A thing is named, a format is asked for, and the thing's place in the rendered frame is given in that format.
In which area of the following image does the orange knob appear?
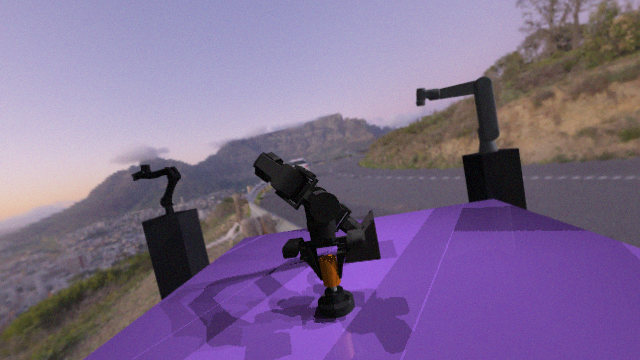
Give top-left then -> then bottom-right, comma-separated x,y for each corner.
319,255 -> 341,288

